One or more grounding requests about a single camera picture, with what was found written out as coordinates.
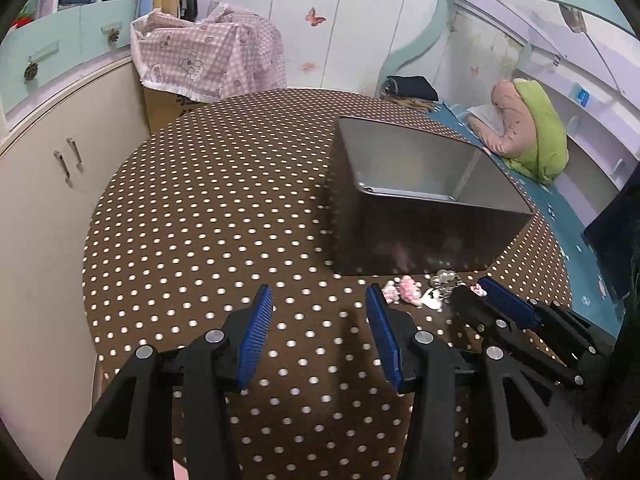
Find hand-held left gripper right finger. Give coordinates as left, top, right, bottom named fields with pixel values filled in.
left=365, top=284, right=586, bottom=480

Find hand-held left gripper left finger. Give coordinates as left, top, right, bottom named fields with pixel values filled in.
left=55, top=284, right=275, bottom=480

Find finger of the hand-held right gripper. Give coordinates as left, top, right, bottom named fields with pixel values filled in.
left=451, top=285, right=587, bottom=391
left=477, top=276, right=617, bottom=375

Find silver tin box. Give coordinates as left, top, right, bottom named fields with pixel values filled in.
left=327, top=116, right=535, bottom=276

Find silver bead cluster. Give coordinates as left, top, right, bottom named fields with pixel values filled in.
left=432, top=269, right=461, bottom=291

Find pink spotted charm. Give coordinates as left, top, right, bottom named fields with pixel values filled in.
left=398, top=276, right=421, bottom=307

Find teal patterned bed sheet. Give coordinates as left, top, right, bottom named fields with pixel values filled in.
left=380, top=100, right=626, bottom=341

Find brown polka dot tablecloth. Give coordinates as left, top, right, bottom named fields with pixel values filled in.
left=82, top=87, right=573, bottom=480

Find dark cloth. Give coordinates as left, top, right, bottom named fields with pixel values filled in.
left=584, top=160, right=640, bottom=301

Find pink and green pillow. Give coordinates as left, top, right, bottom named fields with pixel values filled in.
left=467, top=77, right=570, bottom=183

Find white pillow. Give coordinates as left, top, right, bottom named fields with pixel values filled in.
left=467, top=105, right=501, bottom=127

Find folded tan garment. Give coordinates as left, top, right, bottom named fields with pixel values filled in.
left=381, top=91, right=438, bottom=113

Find folded dark clothes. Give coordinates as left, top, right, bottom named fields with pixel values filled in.
left=386, top=75, right=440, bottom=102

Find white cabinet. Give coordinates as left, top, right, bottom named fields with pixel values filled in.
left=0, top=52, right=151, bottom=376

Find cardboard box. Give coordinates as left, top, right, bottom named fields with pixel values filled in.
left=144, top=85, right=211, bottom=138

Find pink checked cloth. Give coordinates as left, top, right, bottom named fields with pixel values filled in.
left=131, top=2, right=287, bottom=106

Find white wardrobe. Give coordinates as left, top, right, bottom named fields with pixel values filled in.
left=200, top=0, right=447, bottom=97

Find small mint drawer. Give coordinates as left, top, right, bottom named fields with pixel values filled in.
left=80, top=0, right=138, bottom=68

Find large mint drawer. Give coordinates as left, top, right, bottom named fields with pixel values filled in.
left=0, top=10, right=83, bottom=116

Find mint bed frame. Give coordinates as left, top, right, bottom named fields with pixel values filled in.
left=379, top=0, right=640, bottom=111

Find brown wall sticker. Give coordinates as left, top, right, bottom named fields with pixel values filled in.
left=557, top=5, right=587, bottom=34

